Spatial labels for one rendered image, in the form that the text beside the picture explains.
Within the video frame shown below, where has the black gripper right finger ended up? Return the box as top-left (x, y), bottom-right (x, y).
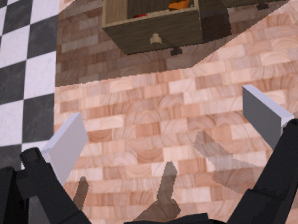
top-left (226, 84), bottom-right (298, 224)

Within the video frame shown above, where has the light wooden chest of drawers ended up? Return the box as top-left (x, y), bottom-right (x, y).
top-left (198, 0), bottom-right (282, 12)

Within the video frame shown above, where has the brown wooden drawer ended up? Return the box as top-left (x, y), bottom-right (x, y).
top-left (205, 0), bottom-right (270, 10)
top-left (102, 0), bottom-right (203, 54)

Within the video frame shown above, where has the orange nine-volt battery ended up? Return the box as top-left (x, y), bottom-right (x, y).
top-left (168, 0), bottom-right (190, 11)

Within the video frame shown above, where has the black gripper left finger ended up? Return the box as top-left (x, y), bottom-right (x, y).
top-left (0, 112), bottom-right (92, 224)

